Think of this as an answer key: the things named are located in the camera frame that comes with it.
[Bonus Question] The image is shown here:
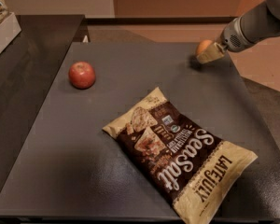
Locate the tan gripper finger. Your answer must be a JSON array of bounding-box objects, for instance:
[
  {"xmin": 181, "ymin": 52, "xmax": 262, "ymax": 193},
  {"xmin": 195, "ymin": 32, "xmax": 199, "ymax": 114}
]
[{"xmin": 196, "ymin": 41, "xmax": 226, "ymax": 64}]

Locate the orange fruit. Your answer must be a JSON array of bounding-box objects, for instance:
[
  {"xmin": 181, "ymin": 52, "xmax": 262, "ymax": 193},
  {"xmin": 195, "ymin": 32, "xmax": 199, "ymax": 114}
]
[{"xmin": 195, "ymin": 39, "xmax": 212, "ymax": 56}]

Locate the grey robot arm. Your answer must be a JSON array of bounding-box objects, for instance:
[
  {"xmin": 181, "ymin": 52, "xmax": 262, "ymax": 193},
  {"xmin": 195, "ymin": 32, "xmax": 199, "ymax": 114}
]
[{"xmin": 196, "ymin": 0, "xmax": 280, "ymax": 63}]

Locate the brown Late July chip bag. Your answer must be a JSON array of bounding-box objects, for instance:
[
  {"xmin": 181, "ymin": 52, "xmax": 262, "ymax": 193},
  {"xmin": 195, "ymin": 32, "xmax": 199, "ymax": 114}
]
[{"xmin": 104, "ymin": 89, "xmax": 257, "ymax": 224}]

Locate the red apple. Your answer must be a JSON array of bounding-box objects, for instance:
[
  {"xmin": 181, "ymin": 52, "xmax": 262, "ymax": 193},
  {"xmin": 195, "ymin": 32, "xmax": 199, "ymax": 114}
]
[{"xmin": 68, "ymin": 62, "xmax": 96, "ymax": 89}]

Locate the white snack box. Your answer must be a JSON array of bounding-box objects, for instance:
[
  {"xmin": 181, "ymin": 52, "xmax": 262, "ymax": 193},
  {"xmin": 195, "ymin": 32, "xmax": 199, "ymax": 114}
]
[{"xmin": 0, "ymin": 13, "xmax": 21, "ymax": 54}]

